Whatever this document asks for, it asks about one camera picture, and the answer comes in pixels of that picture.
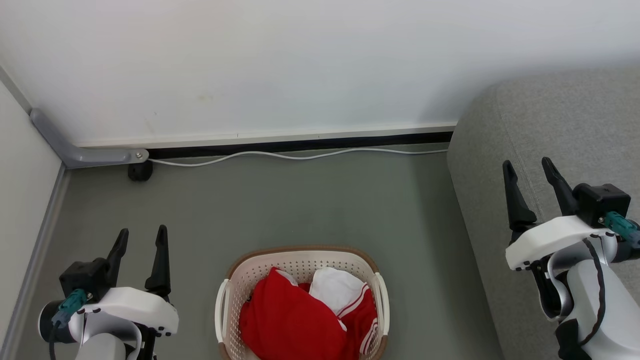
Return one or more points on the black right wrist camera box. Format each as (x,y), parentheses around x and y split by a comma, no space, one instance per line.
(600,200)

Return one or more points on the black caster wheel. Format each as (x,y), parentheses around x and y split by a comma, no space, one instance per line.
(140,171)

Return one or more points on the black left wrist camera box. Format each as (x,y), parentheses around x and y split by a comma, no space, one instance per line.
(82,277)

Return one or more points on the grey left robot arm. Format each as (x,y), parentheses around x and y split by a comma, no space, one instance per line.
(102,347)

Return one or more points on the black baseboard strip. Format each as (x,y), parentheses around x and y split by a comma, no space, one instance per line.
(300,145)

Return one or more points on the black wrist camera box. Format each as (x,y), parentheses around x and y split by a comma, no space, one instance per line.
(82,277)
(600,200)

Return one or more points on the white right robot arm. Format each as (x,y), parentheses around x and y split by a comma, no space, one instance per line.
(610,310)

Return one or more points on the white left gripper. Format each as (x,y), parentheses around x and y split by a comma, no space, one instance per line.
(135,305)

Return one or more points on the red and white jersey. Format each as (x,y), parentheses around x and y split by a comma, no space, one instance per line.
(285,320)

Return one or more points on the grey fabric sofa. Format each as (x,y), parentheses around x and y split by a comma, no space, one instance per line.
(540,130)

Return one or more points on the cream plastic laundry basket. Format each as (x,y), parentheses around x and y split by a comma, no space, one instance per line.
(305,260)

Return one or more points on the grey metal floor bracket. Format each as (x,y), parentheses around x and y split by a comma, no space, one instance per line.
(80,155)

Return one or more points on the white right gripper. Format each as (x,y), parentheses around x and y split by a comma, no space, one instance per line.
(555,237)

